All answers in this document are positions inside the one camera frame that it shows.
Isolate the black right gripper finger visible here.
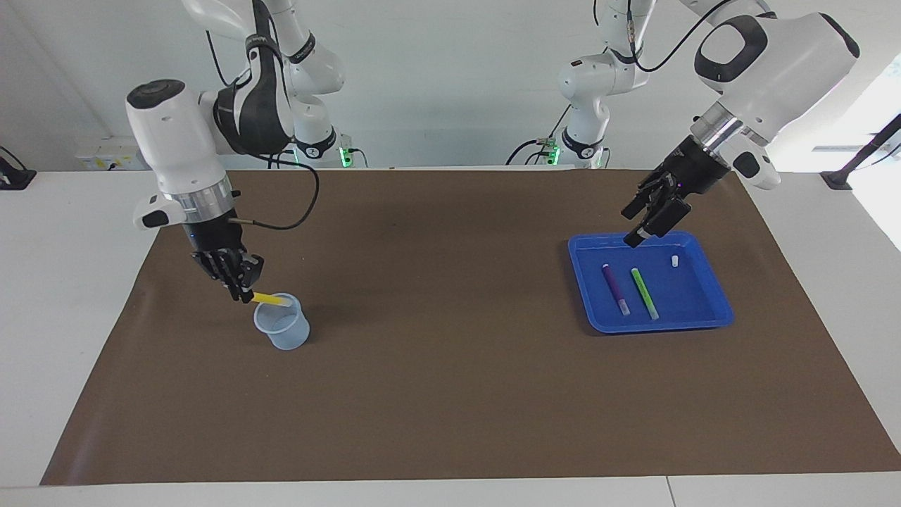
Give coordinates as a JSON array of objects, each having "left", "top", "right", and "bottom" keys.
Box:
[
  {"left": 624, "top": 201, "right": 692, "bottom": 249},
  {"left": 621, "top": 175, "right": 676, "bottom": 219}
]

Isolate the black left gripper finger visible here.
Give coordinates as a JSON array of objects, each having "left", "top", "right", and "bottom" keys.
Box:
[
  {"left": 224, "top": 250, "right": 265, "bottom": 303},
  {"left": 191, "top": 253, "right": 237, "bottom": 296}
]

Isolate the green pen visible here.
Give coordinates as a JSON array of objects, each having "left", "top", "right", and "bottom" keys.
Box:
[{"left": 630, "top": 268, "right": 660, "bottom": 321}]

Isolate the purple pen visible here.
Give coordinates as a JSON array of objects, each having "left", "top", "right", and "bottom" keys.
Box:
[{"left": 601, "top": 263, "right": 631, "bottom": 316}]

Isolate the blue plastic tray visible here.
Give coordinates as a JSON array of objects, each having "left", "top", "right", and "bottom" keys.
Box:
[{"left": 567, "top": 230, "right": 735, "bottom": 334}]

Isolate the clear plastic cup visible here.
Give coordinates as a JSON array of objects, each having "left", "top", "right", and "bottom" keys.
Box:
[{"left": 253, "top": 293, "right": 310, "bottom": 351}]

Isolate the black clamp stand with rod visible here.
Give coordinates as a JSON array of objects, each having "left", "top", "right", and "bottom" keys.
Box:
[{"left": 821, "top": 113, "right": 901, "bottom": 191}]

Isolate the brown table mat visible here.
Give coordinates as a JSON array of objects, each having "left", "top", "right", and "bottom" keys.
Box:
[{"left": 40, "top": 169, "right": 901, "bottom": 487}]

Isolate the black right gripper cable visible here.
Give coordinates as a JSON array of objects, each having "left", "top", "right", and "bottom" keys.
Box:
[{"left": 232, "top": 144, "right": 321, "bottom": 231}]

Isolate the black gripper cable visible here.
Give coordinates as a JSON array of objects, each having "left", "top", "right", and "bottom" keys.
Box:
[
  {"left": 232, "top": 144, "right": 321, "bottom": 231},
  {"left": 595, "top": 0, "right": 740, "bottom": 73}
]

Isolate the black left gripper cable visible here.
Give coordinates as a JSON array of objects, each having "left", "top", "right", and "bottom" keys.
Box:
[{"left": 595, "top": 0, "right": 740, "bottom": 73}]

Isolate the white wall outlet box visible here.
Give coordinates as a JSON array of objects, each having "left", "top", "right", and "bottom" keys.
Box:
[{"left": 75, "top": 136, "right": 152, "bottom": 171}]

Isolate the black base cable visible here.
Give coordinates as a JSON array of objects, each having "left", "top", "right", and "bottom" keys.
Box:
[{"left": 505, "top": 106, "right": 572, "bottom": 167}]

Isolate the black table clamp mount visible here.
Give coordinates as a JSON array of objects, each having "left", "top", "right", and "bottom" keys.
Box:
[{"left": 0, "top": 146, "right": 37, "bottom": 191}]

